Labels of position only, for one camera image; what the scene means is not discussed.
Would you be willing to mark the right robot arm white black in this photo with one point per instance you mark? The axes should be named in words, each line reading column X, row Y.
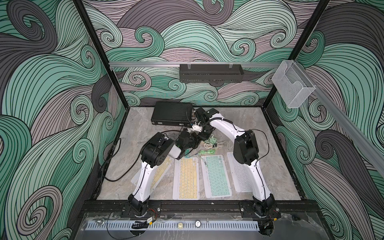
column 245, row 152

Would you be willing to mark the aluminium wall rail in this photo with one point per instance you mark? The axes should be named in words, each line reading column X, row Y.
column 166, row 64

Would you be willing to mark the green wireless keyboard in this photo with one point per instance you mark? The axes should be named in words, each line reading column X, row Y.
column 215, row 176

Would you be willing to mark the clear acrylic wall holder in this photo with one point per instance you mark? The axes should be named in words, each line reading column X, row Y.
column 293, row 83

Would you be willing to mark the black wall shelf tray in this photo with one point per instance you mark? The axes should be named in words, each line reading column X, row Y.
column 211, row 73

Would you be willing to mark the yellow wireless keyboard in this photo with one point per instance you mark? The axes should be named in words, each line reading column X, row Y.
column 186, row 179
column 159, row 174

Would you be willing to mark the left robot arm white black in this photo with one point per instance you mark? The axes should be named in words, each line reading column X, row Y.
column 153, row 153

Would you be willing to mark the black computer box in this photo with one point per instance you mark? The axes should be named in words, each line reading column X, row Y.
column 172, row 114

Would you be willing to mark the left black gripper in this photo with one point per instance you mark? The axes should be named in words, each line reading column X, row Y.
column 195, row 139

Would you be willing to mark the white slotted cable duct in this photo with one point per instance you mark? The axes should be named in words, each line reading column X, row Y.
column 193, row 225

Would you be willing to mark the white wireless keyboard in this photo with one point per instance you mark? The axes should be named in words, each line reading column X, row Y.
column 239, row 175

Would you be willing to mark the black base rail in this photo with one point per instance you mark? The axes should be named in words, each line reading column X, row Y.
column 244, row 209

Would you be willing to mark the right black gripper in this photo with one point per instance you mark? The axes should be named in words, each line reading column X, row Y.
column 203, row 136

